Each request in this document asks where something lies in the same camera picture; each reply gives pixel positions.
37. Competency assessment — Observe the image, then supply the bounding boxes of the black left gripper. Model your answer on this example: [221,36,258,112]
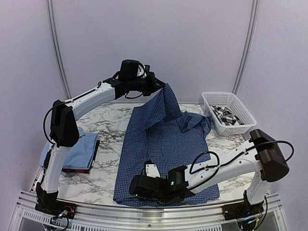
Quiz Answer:
[128,72,165,96]

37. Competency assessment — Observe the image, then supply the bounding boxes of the blue checkered long sleeve shirt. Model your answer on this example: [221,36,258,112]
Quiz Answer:
[113,85,211,207]

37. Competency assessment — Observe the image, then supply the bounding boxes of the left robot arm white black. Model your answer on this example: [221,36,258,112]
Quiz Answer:
[36,59,165,214]

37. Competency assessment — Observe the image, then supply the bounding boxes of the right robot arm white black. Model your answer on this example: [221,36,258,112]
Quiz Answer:
[129,129,290,216]

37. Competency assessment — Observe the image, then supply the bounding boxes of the folded red black plaid shirt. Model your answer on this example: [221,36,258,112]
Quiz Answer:
[62,140,100,174]

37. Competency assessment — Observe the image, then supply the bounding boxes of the black white plaid shirt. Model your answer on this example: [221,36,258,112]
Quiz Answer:
[210,105,244,126]

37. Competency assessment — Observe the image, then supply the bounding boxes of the folded light blue shirt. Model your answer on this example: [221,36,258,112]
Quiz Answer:
[39,129,99,169]

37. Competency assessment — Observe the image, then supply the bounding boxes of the white plastic mesh basket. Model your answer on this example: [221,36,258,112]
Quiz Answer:
[201,92,257,135]

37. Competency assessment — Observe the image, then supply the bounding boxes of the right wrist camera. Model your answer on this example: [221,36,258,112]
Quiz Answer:
[144,161,161,178]

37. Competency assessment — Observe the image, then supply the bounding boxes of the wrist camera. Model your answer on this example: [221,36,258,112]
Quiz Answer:
[137,63,150,77]
[144,161,161,178]

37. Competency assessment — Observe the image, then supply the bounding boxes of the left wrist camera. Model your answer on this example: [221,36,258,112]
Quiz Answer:
[137,63,150,77]

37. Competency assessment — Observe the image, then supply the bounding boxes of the aluminium front frame rail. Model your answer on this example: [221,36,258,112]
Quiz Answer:
[9,191,291,231]

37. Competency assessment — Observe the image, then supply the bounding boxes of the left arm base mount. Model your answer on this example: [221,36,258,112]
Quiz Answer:
[35,200,77,219]

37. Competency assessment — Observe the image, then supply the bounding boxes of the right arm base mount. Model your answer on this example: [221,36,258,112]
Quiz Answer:
[222,202,264,220]

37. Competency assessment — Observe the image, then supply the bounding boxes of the left aluminium corner post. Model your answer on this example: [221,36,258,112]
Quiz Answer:
[46,0,72,99]

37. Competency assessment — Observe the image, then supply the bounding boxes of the aluminium corner post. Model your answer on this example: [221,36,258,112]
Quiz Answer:
[46,0,72,99]
[232,0,259,95]

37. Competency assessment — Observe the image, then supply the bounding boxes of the right aluminium corner post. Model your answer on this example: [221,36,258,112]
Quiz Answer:
[232,0,259,95]

